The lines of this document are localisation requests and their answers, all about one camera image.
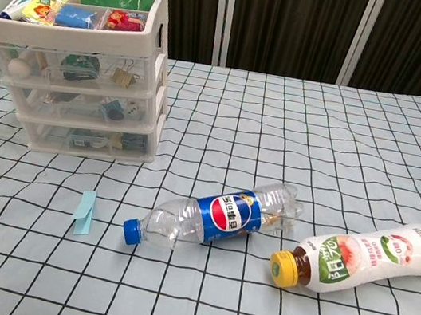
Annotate small green packet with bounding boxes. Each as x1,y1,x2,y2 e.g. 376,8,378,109
58,51,104,85

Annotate white desk organizer box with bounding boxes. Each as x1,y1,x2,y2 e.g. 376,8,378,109
0,0,187,173

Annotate empty Pepsi bottle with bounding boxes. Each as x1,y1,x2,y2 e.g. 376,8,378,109
119,159,309,274

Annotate white dice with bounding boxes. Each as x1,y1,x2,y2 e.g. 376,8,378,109
125,100,140,118

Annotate blue checkered tablecloth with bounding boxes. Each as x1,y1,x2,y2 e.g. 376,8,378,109
0,24,421,315

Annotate small blue clip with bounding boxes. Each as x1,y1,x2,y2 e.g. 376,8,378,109
99,96,128,124

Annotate gold binder clip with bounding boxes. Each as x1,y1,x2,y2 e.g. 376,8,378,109
108,58,147,93

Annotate light blue eraser strip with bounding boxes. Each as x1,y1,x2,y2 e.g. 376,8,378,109
69,188,99,238

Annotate dark folding screen divider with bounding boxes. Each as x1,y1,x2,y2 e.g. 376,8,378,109
0,0,421,115

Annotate red snack packet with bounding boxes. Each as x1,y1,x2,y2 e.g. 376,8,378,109
101,6,147,36

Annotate white-label tea drink bottle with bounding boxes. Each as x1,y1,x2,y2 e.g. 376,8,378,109
266,200,421,312

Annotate blue snack packet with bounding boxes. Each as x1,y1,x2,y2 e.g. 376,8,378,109
53,2,100,32

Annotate wooden stick with white ball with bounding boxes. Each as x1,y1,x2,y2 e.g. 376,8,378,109
6,46,53,82

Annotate yellow lion snack packet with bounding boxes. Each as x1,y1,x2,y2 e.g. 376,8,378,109
18,0,66,30

